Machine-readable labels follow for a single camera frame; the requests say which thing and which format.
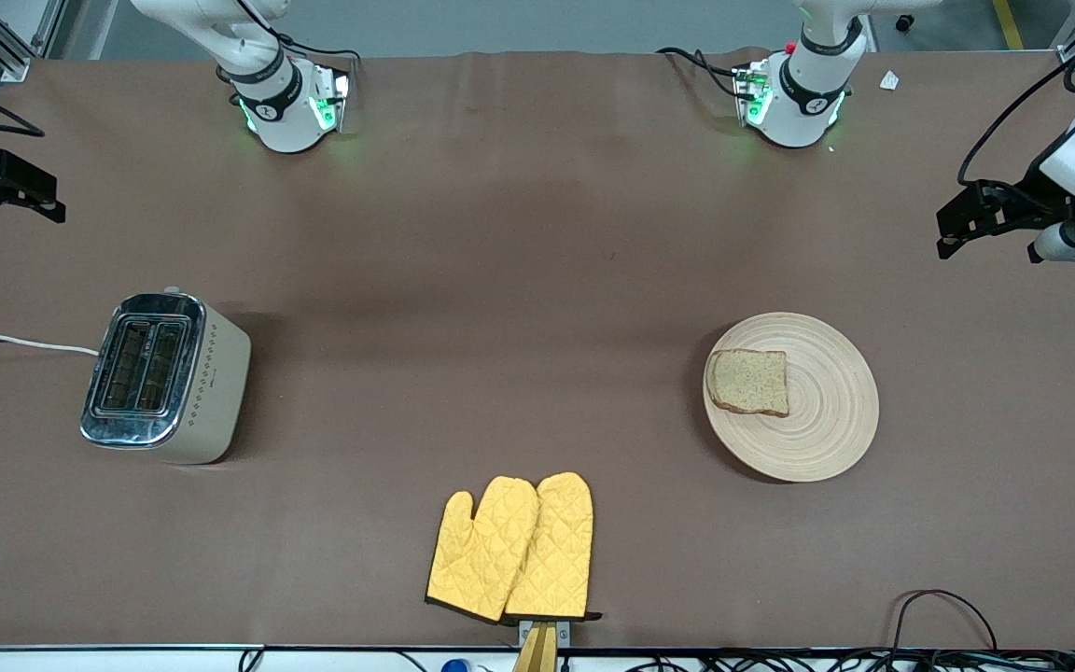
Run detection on round wooden plate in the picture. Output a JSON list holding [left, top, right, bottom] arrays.
[[703, 312, 880, 483]]

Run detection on bread slice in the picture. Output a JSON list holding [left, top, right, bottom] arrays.
[[706, 349, 790, 418]]

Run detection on cream and chrome toaster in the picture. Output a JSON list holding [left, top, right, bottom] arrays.
[[80, 287, 252, 466]]

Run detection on plain table cover cloth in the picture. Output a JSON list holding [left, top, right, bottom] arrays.
[[0, 47, 1075, 650]]

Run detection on yellow quilted oven mitt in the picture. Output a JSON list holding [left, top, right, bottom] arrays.
[[503, 471, 602, 624], [426, 476, 540, 624]]

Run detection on white toaster power cable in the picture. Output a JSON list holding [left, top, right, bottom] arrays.
[[0, 334, 102, 357]]

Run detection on black right base cable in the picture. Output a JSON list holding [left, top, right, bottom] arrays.
[[237, 0, 363, 63]]

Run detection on black base cable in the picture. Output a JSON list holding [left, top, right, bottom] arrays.
[[237, 0, 363, 63], [657, 47, 753, 99]]

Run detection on black left base cable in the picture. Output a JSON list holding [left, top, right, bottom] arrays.
[[657, 47, 753, 99]]

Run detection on black looped cable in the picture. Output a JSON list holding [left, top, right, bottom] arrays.
[[887, 589, 1000, 654]]

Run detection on tangled black cables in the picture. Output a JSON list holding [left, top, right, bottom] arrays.
[[621, 649, 1075, 672]]

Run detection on wooden stand with metal bracket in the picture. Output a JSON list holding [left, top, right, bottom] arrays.
[[511, 620, 572, 672]]

